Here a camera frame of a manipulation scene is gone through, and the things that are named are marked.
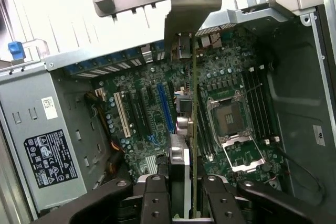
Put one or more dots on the black RAM slot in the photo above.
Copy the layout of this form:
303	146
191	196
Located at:
258	106
269	106
263	106
253	106

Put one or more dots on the metal socket cover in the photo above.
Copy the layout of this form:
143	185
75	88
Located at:
242	153

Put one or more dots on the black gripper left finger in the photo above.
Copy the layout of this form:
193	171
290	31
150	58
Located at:
155	200

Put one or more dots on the blue plastic case latch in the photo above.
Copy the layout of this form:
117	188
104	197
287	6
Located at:
17	50

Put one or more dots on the short black expansion slot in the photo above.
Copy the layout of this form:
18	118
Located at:
150	93

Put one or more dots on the CPU socket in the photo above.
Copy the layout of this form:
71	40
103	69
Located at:
229	115

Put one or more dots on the blue expansion slot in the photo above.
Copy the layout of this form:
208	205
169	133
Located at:
166	108

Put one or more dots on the long black expansion slot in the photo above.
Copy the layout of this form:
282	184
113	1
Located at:
135	113

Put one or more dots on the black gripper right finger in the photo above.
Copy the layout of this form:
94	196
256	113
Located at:
219	203

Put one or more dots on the white expansion slot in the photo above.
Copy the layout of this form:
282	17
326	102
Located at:
122	113

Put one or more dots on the grey metal PC case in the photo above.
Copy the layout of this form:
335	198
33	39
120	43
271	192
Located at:
302	82

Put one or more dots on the silver finned chipset heatsink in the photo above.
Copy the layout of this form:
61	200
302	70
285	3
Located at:
151	165

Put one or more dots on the grey power supply unit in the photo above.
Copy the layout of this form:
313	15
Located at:
26	103

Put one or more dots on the green motherboard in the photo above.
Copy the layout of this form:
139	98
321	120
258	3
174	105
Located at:
236	51

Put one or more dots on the thin metal locking lever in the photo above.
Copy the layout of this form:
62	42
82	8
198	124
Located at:
253	89

